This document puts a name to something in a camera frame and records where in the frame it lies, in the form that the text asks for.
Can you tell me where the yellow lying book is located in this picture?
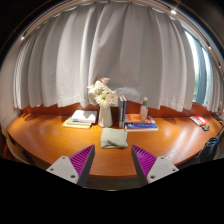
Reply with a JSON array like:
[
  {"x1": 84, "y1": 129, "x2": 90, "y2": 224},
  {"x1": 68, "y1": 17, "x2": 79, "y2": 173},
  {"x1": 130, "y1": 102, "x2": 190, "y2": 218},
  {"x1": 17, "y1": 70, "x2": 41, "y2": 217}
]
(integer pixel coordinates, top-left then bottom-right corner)
[{"x1": 62, "y1": 120, "x2": 92, "y2": 130}]

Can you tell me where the blue upright book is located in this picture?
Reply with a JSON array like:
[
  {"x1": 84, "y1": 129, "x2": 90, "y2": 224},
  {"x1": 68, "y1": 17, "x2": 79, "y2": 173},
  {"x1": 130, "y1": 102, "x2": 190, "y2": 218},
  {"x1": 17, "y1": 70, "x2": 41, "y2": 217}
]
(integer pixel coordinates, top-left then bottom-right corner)
[{"x1": 121, "y1": 95, "x2": 128, "y2": 124}]

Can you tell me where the black bag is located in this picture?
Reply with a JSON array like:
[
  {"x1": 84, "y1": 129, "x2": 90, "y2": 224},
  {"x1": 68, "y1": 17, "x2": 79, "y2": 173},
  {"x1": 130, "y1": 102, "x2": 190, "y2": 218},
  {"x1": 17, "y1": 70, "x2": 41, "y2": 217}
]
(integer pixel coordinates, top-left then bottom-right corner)
[{"x1": 198, "y1": 134, "x2": 222, "y2": 164}]

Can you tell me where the orange lying book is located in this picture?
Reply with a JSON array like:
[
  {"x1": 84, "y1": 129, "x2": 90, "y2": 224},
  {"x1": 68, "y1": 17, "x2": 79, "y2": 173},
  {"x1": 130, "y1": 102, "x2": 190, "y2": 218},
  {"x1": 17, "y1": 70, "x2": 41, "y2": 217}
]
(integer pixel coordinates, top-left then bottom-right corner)
[{"x1": 125, "y1": 113, "x2": 156, "y2": 124}]

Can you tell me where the white curtain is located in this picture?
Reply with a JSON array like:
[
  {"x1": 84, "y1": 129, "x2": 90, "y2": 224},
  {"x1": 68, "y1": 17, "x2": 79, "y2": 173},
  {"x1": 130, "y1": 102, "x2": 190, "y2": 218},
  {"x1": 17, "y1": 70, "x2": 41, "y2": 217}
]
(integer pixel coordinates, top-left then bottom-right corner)
[{"x1": 12, "y1": 1, "x2": 224, "y2": 114}]

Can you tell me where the red booklet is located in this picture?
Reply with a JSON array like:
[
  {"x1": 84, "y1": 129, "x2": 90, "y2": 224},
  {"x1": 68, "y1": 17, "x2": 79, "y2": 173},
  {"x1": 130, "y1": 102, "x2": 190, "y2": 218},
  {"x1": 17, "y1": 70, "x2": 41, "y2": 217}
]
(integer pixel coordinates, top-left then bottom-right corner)
[{"x1": 189, "y1": 115, "x2": 208, "y2": 127}]

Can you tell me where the pale green towel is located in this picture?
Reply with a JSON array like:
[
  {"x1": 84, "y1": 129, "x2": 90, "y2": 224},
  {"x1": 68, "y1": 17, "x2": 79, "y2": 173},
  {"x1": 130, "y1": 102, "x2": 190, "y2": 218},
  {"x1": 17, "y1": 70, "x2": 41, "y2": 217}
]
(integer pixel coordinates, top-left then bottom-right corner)
[{"x1": 100, "y1": 127, "x2": 129, "y2": 149}]

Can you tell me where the grey lying book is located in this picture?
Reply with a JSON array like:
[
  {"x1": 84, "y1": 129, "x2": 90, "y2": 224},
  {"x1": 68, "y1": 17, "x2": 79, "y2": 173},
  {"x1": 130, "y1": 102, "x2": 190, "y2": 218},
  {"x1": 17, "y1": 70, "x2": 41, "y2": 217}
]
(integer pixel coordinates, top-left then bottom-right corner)
[{"x1": 65, "y1": 117, "x2": 93, "y2": 127}]

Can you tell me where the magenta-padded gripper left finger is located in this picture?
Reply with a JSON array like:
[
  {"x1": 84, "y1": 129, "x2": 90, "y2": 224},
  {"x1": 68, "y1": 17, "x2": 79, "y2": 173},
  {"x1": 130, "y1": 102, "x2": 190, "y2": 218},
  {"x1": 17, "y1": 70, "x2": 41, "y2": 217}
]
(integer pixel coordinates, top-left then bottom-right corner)
[{"x1": 45, "y1": 144, "x2": 96, "y2": 188}]

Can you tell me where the white pink artificial flower bouquet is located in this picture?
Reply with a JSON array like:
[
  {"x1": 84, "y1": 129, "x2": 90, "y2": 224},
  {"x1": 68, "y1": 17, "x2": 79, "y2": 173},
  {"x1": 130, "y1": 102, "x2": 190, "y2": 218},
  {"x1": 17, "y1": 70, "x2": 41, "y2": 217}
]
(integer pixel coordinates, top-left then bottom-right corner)
[{"x1": 87, "y1": 77, "x2": 119, "y2": 108}]

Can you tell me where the dark upright book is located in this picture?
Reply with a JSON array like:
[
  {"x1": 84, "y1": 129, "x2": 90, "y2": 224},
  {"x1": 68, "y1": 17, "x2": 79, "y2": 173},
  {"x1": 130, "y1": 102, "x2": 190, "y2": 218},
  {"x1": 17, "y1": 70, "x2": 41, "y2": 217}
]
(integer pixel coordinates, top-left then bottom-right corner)
[{"x1": 117, "y1": 95, "x2": 124, "y2": 129}]

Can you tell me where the clear bottle with green cap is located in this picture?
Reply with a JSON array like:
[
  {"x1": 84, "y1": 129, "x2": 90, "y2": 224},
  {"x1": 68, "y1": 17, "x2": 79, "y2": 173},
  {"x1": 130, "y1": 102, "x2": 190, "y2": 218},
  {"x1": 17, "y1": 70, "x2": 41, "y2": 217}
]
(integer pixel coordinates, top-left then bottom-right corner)
[{"x1": 139, "y1": 96, "x2": 149, "y2": 121}]

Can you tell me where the white ceramic vase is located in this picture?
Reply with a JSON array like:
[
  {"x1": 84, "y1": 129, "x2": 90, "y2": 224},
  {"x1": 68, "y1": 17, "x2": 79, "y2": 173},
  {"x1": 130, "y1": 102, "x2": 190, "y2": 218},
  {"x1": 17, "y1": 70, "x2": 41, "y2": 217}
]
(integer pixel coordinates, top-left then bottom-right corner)
[{"x1": 97, "y1": 103, "x2": 114, "y2": 128}]

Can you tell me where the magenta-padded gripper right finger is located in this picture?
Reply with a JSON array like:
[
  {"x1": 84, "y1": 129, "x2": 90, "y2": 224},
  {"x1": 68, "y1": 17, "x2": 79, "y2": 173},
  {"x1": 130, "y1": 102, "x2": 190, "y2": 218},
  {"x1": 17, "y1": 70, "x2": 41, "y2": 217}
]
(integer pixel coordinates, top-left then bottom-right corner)
[{"x1": 130, "y1": 144, "x2": 180, "y2": 186}]

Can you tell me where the white thick lying book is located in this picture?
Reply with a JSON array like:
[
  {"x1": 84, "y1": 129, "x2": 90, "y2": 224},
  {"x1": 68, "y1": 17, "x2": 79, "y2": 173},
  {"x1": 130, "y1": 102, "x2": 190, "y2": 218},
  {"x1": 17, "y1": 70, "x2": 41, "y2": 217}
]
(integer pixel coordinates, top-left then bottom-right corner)
[{"x1": 124, "y1": 126, "x2": 159, "y2": 133}]

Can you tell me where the wooden chair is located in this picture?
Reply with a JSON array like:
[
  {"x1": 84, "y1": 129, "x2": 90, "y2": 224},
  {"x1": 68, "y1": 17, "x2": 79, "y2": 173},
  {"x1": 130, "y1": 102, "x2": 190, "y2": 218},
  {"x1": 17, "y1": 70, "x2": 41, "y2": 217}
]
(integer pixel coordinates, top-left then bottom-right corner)
[{"x1": 0, "y1": 123, "x2": 36, "y2": 164}]

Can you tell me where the window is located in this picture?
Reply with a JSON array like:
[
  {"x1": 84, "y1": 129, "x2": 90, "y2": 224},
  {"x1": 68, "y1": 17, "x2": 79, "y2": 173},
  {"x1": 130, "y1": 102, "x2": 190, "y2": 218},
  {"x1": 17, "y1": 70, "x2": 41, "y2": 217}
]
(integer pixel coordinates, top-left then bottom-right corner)
[{"x1": 184, "y1": 29, "x2": 214, "y2": 106}]

